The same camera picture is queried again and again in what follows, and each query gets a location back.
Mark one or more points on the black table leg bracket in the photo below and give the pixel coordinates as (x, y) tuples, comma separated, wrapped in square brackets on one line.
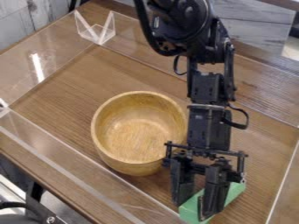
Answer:
[(43, 214)]

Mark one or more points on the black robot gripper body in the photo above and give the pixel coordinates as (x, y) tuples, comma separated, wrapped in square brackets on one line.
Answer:
[(209, 135)]

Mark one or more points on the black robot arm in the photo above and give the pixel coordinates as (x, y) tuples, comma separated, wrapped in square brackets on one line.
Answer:
[(182, 28)]

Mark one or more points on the green rectangular block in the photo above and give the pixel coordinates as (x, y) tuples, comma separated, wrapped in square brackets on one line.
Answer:
[(189, 209)]

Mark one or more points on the clear acrylic front wall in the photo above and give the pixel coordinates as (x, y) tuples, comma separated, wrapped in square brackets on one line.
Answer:
[(76, 178)]

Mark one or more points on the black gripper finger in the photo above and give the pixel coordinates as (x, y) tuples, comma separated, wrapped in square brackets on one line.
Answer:
[(225, 185), (183, 171)]

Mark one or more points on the brown wooden bowl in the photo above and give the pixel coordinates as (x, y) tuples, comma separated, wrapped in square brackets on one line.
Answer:
[(130, 128)]

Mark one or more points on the clear acrylic corner bracket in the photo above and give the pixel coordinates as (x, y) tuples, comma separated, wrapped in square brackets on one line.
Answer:
[(99, 34)]

